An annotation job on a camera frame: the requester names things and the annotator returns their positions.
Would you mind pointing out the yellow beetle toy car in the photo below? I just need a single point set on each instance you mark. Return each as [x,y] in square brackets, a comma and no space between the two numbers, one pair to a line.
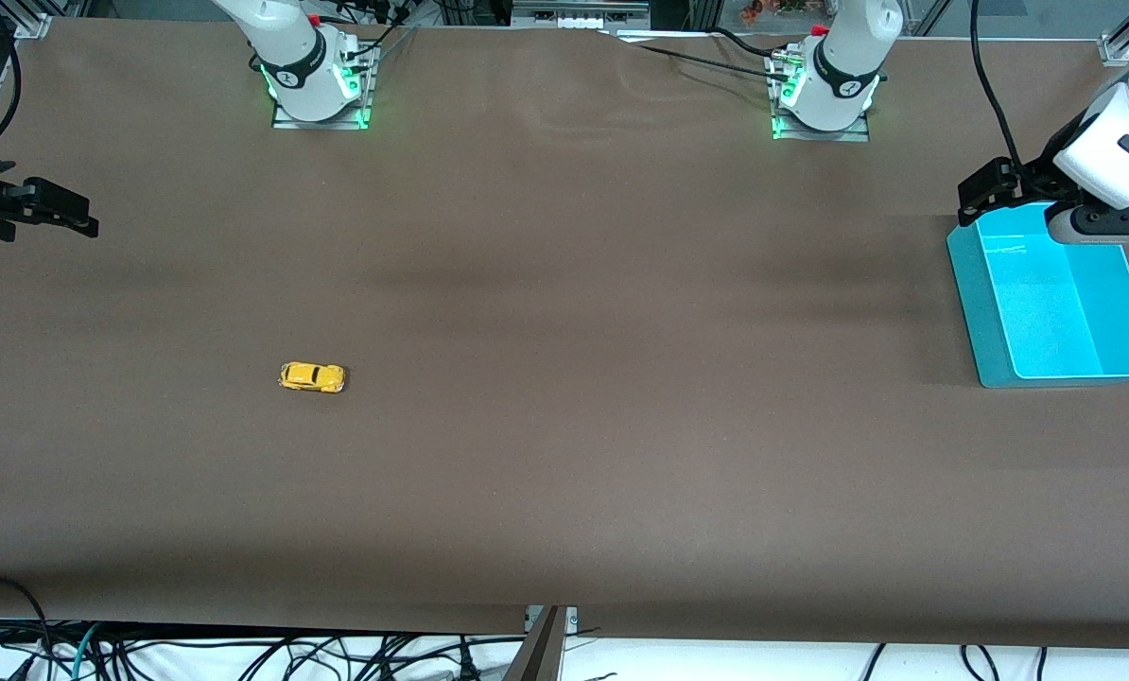
[311,376]

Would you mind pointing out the turquoise plastic bin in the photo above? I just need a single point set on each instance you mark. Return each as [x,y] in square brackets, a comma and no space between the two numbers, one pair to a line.
[1056,312]

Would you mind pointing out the brown table mat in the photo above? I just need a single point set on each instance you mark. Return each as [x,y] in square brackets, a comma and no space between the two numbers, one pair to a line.
[564,378]

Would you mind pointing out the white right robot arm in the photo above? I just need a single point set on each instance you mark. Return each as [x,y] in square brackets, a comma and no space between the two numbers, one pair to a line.
[290,57]

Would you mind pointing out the metal corner bracket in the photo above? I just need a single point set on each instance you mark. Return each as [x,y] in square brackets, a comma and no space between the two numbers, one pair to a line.
[1117,49]
[33,26]

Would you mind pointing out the aluminium profile post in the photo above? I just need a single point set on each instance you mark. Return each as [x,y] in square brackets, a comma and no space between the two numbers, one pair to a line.
[538,653]

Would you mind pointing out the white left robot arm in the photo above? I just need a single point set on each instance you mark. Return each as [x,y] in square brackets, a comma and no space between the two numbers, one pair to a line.
[1118,142]

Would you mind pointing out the orange background object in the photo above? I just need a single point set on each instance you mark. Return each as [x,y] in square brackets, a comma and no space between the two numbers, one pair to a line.
[752,11]

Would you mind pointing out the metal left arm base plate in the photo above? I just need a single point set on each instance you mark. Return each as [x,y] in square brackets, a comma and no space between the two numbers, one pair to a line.
[862,132]

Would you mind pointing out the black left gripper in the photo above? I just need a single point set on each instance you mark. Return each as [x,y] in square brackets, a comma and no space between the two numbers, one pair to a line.
[1033,177]

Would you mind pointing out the white power strip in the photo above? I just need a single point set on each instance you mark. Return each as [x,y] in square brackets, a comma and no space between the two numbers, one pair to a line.
[579,14]

